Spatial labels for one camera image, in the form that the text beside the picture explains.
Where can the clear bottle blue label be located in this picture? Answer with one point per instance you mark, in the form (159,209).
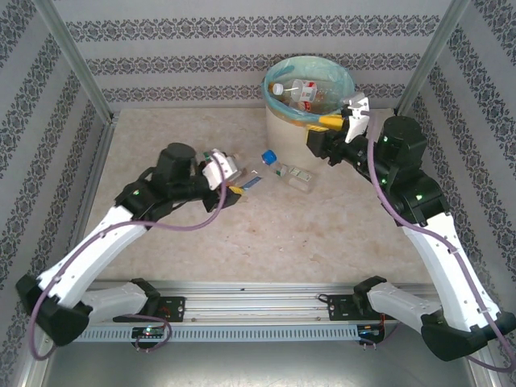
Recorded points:
(252,183)

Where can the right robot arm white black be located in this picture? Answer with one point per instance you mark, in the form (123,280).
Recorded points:
(443,266)

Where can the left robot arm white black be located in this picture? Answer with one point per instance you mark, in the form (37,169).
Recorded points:
(92,250)

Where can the white waste bin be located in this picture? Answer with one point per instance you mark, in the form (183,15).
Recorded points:
(286,141)

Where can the white trash bin, teal liner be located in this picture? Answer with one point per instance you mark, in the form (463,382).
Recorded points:
(274,109)

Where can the clear square bottle green label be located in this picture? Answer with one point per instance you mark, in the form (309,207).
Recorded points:
(300,179)

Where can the clear bottle white cap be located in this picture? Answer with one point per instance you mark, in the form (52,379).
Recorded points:
(300,90)

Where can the small clear bottle blue cap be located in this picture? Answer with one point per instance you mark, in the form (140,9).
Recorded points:
(269,156)

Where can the small black circuit board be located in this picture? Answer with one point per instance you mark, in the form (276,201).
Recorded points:
(149,331)
(371,331)

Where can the grey metal panel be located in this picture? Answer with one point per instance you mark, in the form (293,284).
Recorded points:
(258,367)

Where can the aluminium side rail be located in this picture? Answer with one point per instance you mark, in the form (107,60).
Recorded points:
(99,161)

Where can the aluminium frame post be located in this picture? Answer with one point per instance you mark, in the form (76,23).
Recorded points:
(74,60)
(429,60)

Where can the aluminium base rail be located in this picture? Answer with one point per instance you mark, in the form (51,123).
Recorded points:
(258,300)

